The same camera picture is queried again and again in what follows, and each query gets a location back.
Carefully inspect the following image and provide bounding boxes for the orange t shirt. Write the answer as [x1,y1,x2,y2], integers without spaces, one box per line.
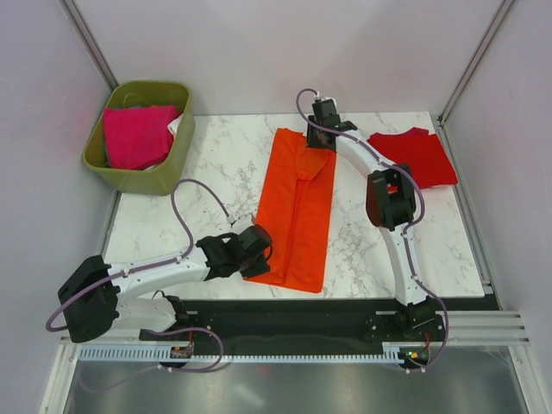
[251,129,336,293]

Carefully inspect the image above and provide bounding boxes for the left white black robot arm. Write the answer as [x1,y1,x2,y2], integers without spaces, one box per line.
[56,223,273,343]

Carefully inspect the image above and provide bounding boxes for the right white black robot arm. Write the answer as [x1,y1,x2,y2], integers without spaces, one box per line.
[303,92,449,340]

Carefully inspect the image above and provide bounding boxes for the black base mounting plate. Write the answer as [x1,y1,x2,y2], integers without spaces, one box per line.
[139,299,446,356]

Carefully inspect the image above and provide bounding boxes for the crimson folded t shirt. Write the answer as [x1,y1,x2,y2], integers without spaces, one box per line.
[401,127,430,137]

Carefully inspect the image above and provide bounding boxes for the red folded t shirt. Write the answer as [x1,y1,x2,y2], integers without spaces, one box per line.
[367,133,458,189]

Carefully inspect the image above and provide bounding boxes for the white garment in bin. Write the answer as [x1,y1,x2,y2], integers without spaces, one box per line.
[145,115,183,171]

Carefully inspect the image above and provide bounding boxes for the olive green plastic bin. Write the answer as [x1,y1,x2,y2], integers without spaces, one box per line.
[81,80,196,196]

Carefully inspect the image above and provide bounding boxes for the magenta pink t shirt in bin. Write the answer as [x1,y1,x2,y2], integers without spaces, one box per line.
[103,105,180,170]

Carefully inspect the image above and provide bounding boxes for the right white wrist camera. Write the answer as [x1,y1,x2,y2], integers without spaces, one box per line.
[314,94,336,105]

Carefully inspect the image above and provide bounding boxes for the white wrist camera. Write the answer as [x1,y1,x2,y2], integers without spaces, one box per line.
[314,94,336,105]
[230,213,254,233]

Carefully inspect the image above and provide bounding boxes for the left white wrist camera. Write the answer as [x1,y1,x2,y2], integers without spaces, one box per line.
[230,213,254,233]

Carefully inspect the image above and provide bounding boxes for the white slotted cable duct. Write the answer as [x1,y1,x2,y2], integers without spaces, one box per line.
[77,342,428,364]

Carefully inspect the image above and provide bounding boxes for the right aluminium frame post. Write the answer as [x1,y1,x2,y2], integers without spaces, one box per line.
[436,0,518,126]

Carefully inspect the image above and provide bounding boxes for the aluminium frame post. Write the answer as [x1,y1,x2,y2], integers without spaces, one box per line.
[59,0,118,91]
[436,0,518,126]

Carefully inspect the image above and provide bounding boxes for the left aluminium frame post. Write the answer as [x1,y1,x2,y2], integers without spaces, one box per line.
[59,0,118,91]

